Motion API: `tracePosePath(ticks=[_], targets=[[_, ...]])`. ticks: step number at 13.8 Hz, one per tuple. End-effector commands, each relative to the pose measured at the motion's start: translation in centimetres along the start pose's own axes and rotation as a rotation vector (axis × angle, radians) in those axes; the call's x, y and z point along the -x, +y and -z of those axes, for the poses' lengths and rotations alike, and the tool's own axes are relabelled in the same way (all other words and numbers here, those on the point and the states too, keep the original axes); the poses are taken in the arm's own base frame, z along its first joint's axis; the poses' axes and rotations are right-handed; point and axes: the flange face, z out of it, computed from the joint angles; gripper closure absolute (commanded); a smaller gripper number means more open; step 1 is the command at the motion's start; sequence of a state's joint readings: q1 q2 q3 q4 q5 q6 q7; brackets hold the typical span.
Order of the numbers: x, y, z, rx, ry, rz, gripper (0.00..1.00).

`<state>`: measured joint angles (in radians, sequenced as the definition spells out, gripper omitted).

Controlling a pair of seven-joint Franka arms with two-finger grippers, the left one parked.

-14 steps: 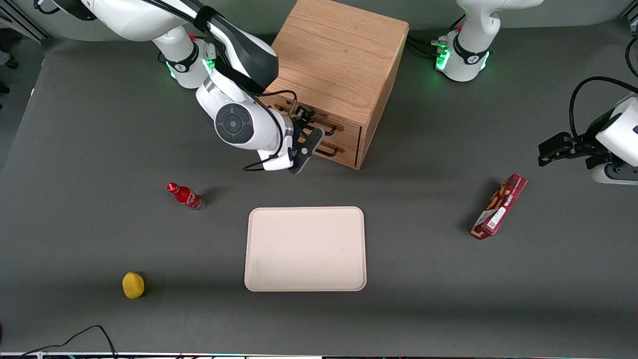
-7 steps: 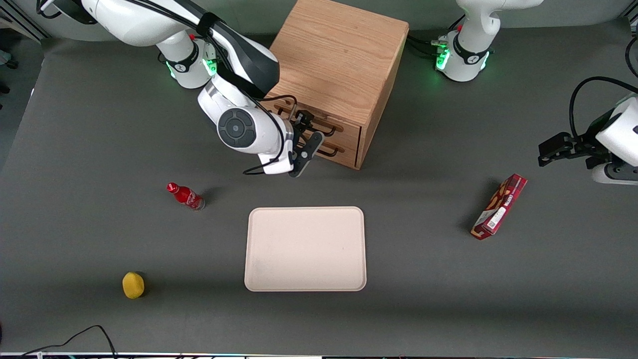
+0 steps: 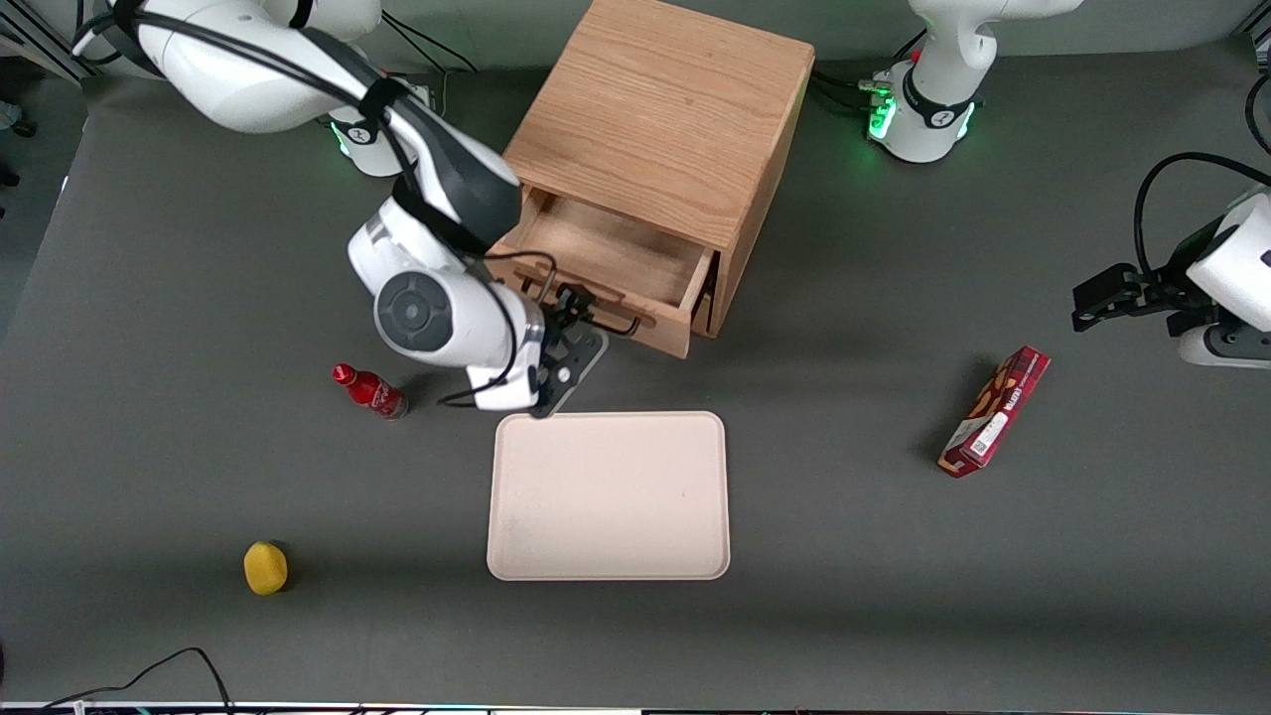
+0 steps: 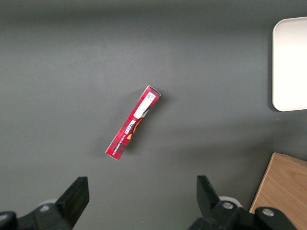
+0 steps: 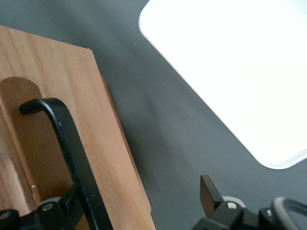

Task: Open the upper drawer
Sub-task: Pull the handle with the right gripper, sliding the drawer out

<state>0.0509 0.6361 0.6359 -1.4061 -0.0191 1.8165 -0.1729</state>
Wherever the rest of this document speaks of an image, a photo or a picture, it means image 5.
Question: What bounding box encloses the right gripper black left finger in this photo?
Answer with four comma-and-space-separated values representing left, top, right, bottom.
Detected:
33, 184, 84, 230

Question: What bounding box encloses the beige rectangular tray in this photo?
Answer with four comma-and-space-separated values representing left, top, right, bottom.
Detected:
138, 0, 307, 170

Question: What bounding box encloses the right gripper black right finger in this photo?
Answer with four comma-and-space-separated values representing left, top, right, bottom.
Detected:
191, 174, 245, 230

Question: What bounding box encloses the black metal grasped drawer handle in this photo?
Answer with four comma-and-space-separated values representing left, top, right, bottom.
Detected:
18, 97, 113, 230

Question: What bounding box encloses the wooden drawer with grasped handle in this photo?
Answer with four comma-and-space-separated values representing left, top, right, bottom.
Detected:
0, 24, 158, 230

